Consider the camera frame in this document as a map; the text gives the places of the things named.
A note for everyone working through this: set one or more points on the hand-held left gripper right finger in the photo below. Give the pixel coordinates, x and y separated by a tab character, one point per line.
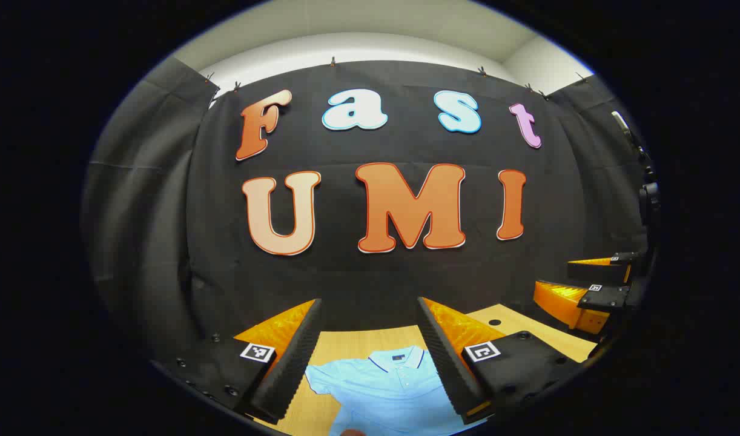
442	357

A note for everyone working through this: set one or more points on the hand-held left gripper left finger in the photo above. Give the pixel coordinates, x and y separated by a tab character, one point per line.
297	351

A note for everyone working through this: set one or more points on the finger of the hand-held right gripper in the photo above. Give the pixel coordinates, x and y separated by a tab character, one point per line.
603	298
600	272

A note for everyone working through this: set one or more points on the light blue T-shirt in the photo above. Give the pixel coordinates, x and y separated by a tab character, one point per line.
388	393

